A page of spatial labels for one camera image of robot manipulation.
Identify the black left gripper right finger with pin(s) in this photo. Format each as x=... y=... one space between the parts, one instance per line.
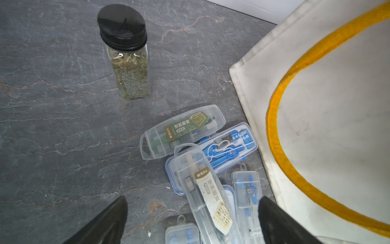
x=278 y=227

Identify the large blue mifly compass case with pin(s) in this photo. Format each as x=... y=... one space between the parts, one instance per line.
x=226 y=149

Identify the herb spice jar black lid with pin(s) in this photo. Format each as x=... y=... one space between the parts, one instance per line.
x=123 y=30

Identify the clear compass case green label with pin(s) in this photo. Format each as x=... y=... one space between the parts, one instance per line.
x=188 y=127

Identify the cream canvas bag yellow handles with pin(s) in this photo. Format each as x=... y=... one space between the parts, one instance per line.
x=333 y=119

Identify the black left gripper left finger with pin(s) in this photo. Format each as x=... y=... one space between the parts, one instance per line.
x=106 y=228

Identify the clear compass case cream label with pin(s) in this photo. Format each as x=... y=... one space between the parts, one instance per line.
x=208 y=201

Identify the clear blue compass case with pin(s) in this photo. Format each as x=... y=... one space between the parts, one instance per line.
x=247 y=194

